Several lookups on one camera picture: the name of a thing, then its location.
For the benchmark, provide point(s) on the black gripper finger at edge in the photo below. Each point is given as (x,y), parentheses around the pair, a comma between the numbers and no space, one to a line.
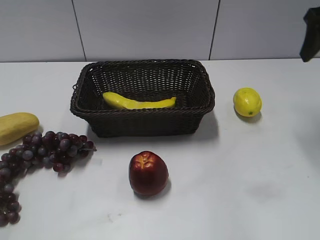
(311,43)

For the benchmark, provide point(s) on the yellow banana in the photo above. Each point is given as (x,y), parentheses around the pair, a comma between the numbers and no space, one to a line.
(117,101)

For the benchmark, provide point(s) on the dark woven basket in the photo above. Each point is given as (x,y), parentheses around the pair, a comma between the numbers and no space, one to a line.
(145,81)

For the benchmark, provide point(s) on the yellow lemon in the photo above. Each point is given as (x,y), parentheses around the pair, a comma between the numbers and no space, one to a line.
(247,102)

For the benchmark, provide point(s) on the red apple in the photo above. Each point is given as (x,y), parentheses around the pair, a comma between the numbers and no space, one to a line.
(148,174)

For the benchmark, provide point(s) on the red grape bunch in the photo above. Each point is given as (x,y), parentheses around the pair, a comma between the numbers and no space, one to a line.
(56,151)

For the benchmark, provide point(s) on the yellow mango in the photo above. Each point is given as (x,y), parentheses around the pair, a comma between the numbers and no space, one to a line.
(16,125)

